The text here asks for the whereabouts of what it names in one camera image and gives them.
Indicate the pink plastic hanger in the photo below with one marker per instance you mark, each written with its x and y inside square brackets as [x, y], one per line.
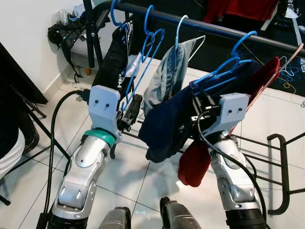
[286, 64]

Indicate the black printed garment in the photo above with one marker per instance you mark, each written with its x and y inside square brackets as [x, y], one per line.
[112, 62]

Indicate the grey robot left leg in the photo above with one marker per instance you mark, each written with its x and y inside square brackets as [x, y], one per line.
[114, 219]

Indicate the red draped cloth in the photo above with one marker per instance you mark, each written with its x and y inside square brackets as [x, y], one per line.
[238, 9]

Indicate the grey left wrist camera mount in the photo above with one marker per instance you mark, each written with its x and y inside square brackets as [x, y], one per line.
[104, 107]

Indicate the grey upholstered bench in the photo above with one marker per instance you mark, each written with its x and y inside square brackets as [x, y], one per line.
[78, 57]

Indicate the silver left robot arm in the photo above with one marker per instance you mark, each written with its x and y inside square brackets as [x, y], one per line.
[78, 176]

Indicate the black metal clothes rack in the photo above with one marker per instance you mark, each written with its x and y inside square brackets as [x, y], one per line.
[214, 27]

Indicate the pale blue face mask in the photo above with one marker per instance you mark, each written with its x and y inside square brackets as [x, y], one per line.
[133, 64]

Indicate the black folding chair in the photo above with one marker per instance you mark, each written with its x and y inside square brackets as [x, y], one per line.
[29, 136]

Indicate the red knit garment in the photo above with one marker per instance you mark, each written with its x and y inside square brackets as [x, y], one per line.
[193, 167]

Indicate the grey printed garment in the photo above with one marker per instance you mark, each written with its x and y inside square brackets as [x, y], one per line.
[167, 81]

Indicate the white plastic hanger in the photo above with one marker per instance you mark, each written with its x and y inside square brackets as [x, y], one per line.
[177, 34]

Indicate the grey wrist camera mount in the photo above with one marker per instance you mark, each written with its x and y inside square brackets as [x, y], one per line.
[233, 112]
[104, 107]

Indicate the blue plastic hanger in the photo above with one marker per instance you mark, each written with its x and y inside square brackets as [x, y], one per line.
[237, 44]
[113, 16]
[145, 21]

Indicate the person in black shirt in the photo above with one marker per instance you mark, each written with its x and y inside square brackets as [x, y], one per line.
[8, 155]

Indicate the navy blue garment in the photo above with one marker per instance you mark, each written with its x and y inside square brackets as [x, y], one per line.
[167, 124]

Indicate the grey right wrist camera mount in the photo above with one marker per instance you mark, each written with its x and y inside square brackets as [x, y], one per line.
[233, 112]

